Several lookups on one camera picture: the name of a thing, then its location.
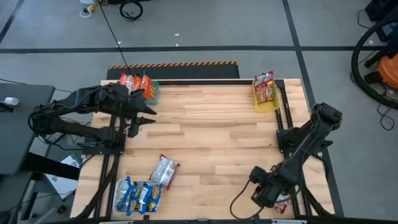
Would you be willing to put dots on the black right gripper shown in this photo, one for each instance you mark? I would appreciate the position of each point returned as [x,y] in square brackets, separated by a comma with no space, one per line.
[270,191]

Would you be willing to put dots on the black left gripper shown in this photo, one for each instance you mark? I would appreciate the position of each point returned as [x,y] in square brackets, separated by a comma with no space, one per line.
[121,99]

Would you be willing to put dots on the red Maruchan ramen packet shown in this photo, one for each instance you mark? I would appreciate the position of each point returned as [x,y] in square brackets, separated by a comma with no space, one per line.
[281,208]
[265,92]
[263,77]

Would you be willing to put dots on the orange Saucy Noods packet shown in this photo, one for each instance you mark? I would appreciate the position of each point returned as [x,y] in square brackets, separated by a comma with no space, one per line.
[149,88]
[126,81]
[138,83]

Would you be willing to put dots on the blue Soy Sauce ramen packet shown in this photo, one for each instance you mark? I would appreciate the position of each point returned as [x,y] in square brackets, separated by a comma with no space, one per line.
[132,199]
[144,197]
[122,193]
[155,196]

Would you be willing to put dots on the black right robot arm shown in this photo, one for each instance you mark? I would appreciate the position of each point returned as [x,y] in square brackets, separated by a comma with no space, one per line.
[311,137]

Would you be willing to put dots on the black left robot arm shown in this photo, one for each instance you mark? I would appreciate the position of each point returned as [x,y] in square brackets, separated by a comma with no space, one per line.
[77,130]

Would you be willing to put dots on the teal plastic bin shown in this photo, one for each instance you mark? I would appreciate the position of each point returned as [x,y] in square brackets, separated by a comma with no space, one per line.
[155,99]

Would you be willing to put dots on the red Roast Beef ramen packet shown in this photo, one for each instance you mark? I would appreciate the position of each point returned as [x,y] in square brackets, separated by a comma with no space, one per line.
[164,171]

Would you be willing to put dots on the black hazard-striped floor mat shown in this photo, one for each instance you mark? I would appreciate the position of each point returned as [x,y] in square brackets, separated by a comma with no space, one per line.
[186,72]

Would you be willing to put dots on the yellow plastic bin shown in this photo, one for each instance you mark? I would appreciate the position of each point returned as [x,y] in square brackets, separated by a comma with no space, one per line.
[267,107]

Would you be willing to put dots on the white plastic bin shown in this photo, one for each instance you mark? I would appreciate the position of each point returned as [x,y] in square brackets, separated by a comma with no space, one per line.
[115,208]

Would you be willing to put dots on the white paper box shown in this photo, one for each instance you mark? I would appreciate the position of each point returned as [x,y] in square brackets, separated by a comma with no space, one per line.
[62,183]

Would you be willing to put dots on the gray desk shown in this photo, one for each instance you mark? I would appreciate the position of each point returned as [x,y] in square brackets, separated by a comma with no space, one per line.
[18,140]

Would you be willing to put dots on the white bottle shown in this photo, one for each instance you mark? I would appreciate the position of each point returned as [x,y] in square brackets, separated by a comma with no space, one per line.
[12,101]

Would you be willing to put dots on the orange shop vacuum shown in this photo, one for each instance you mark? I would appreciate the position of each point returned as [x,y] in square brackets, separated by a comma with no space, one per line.
[390,71]

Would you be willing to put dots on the black equipment case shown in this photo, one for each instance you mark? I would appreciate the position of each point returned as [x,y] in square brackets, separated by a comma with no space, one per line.
[382,7]

